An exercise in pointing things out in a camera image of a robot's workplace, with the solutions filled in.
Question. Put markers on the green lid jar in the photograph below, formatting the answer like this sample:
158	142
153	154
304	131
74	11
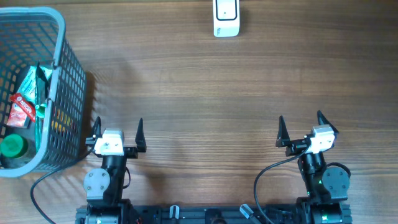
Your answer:
14	146

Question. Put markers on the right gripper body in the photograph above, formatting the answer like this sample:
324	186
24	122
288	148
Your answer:
296	147

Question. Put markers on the red white tissue pack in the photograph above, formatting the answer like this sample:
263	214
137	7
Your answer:
17	118

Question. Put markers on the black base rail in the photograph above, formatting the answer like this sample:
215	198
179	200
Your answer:
278	213

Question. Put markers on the teal wet wipes pack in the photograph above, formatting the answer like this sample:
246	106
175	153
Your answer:
28	84

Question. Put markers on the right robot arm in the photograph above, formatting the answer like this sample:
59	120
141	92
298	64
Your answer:
327	184

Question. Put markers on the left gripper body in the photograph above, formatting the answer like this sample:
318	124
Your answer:
130	152

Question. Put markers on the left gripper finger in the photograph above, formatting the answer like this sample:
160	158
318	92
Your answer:
140	138
96	129

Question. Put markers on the green white glove package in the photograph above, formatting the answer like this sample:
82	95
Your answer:
41	94

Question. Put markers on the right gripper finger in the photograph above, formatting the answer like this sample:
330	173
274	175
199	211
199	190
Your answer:
323	121
283	138

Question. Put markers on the white barcode scanner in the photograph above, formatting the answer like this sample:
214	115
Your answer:
226	18

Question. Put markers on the grey plastic mesh basket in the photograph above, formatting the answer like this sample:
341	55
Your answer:
36	36

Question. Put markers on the red coffee stick sachet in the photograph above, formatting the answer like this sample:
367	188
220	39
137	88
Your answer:
25	106

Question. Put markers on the red chili sauce bottle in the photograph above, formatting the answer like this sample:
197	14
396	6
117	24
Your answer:
40	110

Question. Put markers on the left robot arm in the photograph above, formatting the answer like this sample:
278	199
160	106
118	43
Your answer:
104	186

